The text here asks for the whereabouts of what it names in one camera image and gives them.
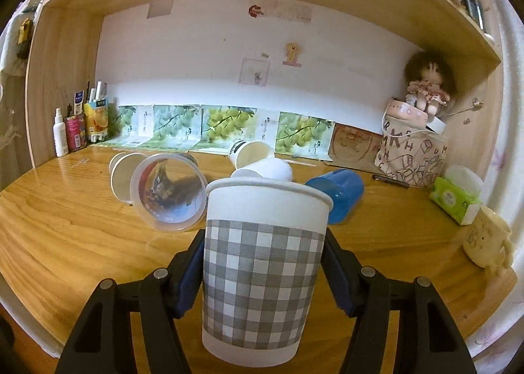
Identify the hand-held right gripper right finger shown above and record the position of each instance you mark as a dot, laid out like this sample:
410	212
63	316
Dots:
340	284

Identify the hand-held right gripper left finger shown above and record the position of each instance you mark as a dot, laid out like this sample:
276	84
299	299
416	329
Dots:
186	284

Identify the grey checked paper cup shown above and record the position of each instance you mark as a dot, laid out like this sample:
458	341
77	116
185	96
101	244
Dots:
262	259

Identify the clear plastic cup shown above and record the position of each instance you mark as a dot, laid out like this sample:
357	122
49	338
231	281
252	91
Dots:
172	194

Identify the blue plastic cup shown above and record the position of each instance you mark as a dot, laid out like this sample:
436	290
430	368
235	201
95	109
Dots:
339	190

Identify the small white paper cup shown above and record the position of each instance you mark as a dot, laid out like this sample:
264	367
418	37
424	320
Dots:
270	169

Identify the black-rimmed white paper cup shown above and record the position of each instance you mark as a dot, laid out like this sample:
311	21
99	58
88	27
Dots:
247	153

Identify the black pen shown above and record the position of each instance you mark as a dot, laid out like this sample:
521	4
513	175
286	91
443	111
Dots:
391	180

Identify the green tissue pack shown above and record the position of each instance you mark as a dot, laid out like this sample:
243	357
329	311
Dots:
452	198

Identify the brown round print card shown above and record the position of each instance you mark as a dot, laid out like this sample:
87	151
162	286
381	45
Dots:
354	143

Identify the letter print tote bag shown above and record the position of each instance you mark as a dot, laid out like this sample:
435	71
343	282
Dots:
409	157

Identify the cream ceramic mug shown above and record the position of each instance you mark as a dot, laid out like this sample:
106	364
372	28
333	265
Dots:
487	239

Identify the yellow juice carton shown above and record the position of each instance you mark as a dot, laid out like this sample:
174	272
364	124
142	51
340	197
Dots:
97	120

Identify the red box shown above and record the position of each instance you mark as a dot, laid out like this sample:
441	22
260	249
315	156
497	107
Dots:
74	134

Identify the white spray bottle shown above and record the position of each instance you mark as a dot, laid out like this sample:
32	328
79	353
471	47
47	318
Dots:
60	132

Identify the dark blue tube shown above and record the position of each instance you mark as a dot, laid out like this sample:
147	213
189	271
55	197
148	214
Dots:
77	102

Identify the brown-haired rag doll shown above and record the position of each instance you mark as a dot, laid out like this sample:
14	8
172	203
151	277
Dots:
428	83

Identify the yellow wall sticker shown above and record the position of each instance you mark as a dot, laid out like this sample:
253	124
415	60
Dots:
292	54

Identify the red wall sticker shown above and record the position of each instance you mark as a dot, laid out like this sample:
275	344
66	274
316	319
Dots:
256	10

